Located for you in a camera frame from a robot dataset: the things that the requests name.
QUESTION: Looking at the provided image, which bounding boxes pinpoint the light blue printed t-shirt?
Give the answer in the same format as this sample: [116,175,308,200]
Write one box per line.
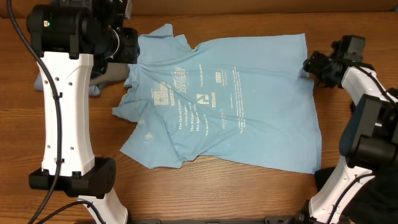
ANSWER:
[113,24,322,174]

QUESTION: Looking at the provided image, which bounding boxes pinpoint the black t-shirt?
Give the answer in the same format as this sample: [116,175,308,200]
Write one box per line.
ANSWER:
[308,94,397,223]

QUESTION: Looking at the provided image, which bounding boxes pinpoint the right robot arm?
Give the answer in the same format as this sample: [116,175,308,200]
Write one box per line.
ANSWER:
[264,35,397,223]

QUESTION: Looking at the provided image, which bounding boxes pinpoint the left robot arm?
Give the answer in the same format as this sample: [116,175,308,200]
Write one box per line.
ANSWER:
[27,0,139,223]

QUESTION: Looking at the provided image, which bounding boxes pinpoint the folded grey garment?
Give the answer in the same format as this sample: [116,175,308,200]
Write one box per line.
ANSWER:
[89,63,129,86]

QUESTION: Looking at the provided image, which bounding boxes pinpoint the folded blue jeans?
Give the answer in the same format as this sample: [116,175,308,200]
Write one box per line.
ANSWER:
[34,74,106,96]

